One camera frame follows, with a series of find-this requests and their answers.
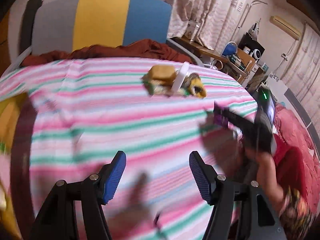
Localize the purple snack packet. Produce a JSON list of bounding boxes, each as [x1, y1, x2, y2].
[[213, 111, 228, 129]]

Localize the floral sleeve forearm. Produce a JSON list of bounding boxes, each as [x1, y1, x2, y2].
[[279, 187, 315, 239]]

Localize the person's right hand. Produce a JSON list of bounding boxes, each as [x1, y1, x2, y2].
[[245, 147, 285, 214]]

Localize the pink red quilt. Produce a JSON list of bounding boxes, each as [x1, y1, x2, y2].
[[273, 104, 319, 214]]

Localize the striped pink green bedsheet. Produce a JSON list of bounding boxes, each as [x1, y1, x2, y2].
[[1, 58, 257, 239]]

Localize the wooden side desk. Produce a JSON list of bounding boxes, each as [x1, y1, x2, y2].
[[173, 37, 255, 84]]

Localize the blue kettle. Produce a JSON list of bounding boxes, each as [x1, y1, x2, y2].
[[221, 41, 238, 57]]

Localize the green cracker packet on bed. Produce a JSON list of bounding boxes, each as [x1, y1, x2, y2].
[[142, 75, 190, 97]]

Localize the white bottle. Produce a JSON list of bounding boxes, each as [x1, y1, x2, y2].
[[171, 62, 190, 93]]

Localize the small yellow sponge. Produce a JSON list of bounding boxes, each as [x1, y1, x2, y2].
[[146, 64, 177, 86]]

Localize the gold metal tin box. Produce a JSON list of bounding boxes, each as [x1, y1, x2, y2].
[[1, 93, 37, 239]]

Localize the dark red blanket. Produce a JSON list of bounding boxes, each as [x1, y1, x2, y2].
[[21, 39, 193, 67]]

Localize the pink patterned curtain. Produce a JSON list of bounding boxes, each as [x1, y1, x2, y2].
[[161, 0, 246, 52]]

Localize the grey yellow blue headboard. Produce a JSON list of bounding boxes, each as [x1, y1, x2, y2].
[[31, 0, 172, 55]]

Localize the wall air conditioner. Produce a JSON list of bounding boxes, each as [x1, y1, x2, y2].
[[270, 16, 301, 40]]

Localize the black bed post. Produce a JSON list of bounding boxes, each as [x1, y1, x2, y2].
[[18, 0, 43, 54]]

